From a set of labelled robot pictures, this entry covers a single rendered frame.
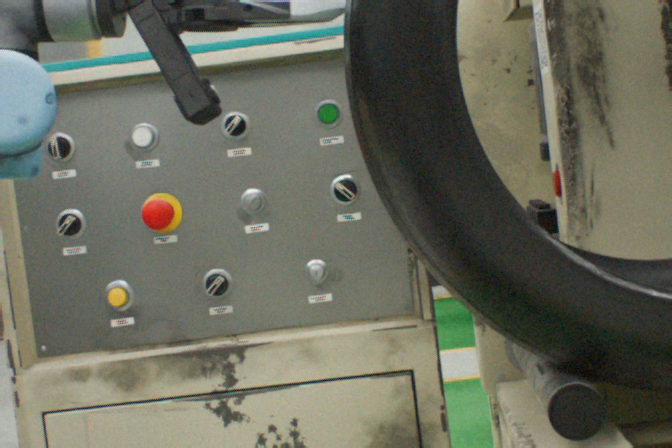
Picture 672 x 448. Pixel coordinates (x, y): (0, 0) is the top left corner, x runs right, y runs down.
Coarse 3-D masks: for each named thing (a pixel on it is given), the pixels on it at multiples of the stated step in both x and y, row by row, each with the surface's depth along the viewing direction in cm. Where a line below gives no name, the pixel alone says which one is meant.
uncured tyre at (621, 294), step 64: (384, 0) 100; (448, 0) 98; (384, 64) 100; (448, 64) 98; (384, 128) 101; (448, 128) 99; (384, 192) 104; (448, 192) 99; (448, 256) 102; (512, 256) 99; (576, 256) 99; (512, 320) 102; (576, 320) 100; (640, 320) 99; (640, 384) 103
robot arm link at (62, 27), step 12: (48, 0) 108; (60, 0) 108; (72, 0) 108; (84, 0) 108; (48, 12) 109; (60, 12) 109; (72, 12) 109; (84, 12) 108; (48, 24) 109; (60, 24) 109; (72, 24) 109; (84, 24) 109; (96, 24) 110; (60, 36) 111; (72, 36) 111; (84, 36) 111; (96, 36) 111
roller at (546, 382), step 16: (528, 352) 122; (528, 368) 118; (544, 368) 111; (560, 368) 108; (544, 384) 107; (560, 384) 102; (576, 384) 101; (544, 400) 104; (560, 400) 101; (576, 400) 101; (592, 400) 101; (560, 416) 101; (576, 416) 101; (592, 416) 101; (560, 432) 101; (576, 432) 101; (592, 432) 101
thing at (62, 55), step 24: (336, 0) 162; (312, 24) 163; (336, 24) 163; (48, 48) 165; (72, 48) 164; (96, 48) 164; (120, 48) 164; (144, 48) 164; (192, 48) 163; (216, 48) 163; (48, 72) 164
